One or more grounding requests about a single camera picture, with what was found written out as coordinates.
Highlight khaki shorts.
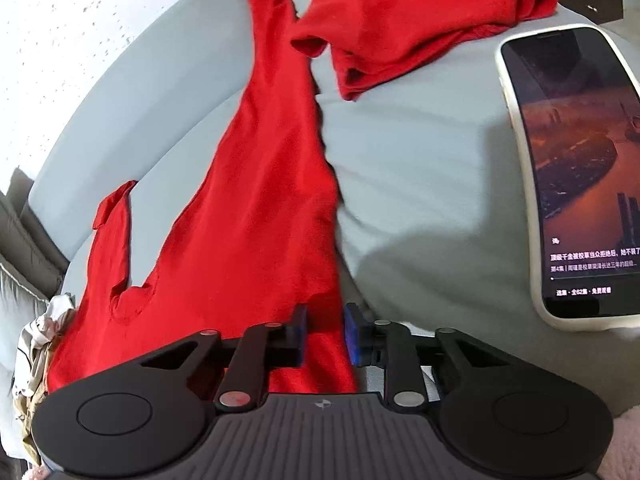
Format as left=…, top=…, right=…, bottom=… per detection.
left=12, top=340, right=60, bottom=467

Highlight white shirt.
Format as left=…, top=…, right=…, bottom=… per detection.
left=20, top=294, right=77, bottom=356

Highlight grey sofa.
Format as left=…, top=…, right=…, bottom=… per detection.
left=0, top=0, right=640, bottom=480

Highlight red knit pants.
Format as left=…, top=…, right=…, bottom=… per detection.
left=46, top=0, right=359, bottom=395

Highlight red knit shirt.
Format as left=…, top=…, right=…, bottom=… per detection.
left=290, top=0, right=559, bottom=103

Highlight pink fuzzy cloth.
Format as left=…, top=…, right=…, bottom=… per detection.
left=597, top=407, right=640, bottom=480

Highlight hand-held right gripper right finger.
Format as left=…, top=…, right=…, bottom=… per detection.
left=343, top=302, right=504, bottom=411

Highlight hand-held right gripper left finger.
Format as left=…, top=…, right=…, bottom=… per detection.
left=141, top=304, right=310, bottom=414

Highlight beige piped cushion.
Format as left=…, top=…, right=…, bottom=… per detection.
left=0, top=187, right=69, bottom=306

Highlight smartphone in cream case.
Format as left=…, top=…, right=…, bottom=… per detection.
left=495, top=24, right=640, bottom=333

